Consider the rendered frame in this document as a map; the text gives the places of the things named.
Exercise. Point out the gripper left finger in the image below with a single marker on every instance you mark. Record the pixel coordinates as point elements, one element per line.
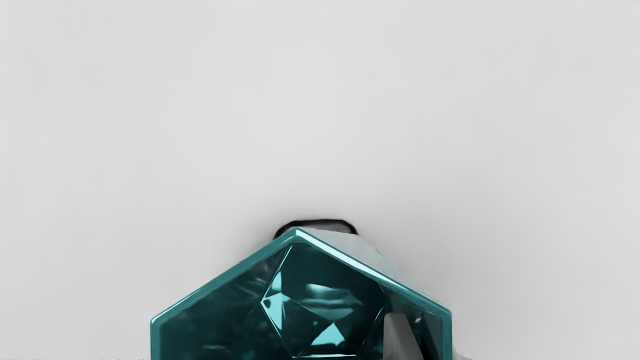
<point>400,340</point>

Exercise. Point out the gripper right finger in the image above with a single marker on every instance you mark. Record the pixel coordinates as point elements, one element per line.
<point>460,355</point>

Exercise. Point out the teal faceted mug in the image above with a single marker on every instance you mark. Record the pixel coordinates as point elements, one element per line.
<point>225,310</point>

